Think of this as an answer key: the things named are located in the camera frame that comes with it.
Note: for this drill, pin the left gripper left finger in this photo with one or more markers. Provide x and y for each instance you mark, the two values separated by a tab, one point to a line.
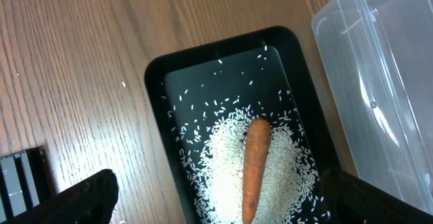
92	201

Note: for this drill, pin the pile of white rice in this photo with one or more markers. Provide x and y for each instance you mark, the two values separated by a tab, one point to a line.
290	191

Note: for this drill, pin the black waste tray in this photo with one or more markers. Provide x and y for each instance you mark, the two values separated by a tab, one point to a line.
263	72

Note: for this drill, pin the orange carrot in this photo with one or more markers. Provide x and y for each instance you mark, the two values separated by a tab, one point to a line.
255	156

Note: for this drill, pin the clear plastic bin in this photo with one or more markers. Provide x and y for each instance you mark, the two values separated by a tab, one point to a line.
377	56

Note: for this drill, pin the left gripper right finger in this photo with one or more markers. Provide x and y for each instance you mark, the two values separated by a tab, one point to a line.
351	200

